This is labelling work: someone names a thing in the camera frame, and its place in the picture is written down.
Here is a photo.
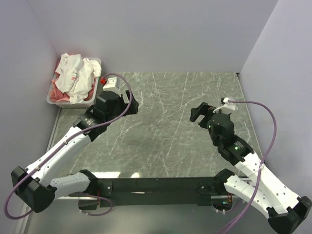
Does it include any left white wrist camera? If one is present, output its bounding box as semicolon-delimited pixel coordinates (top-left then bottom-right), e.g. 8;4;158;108
99;77;129;103

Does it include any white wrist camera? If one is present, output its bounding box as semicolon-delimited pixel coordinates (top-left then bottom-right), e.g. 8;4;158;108
213;97;236;115
99;77;129;103

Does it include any white t shirt red print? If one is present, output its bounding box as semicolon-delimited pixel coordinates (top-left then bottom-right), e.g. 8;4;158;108
55;53;102;104

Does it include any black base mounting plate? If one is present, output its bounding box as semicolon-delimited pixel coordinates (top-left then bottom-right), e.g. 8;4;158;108
74;177;228;207

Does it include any aluminium rail frame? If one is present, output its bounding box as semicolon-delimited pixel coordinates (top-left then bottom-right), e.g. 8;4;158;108
57;196;97;200

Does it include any pink t shirt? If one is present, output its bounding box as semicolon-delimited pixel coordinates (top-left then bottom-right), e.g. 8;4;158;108
49;59;98;103

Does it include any white plastic bin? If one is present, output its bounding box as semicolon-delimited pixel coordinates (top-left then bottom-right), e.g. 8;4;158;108
46;57;102;109

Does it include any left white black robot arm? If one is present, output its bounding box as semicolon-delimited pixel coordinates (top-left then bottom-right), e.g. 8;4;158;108
11;90;138;213

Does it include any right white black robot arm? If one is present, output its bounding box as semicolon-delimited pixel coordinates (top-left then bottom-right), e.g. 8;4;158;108
190;98;312;234

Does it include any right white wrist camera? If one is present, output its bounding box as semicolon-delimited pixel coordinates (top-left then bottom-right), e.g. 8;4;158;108
213;97;236;115

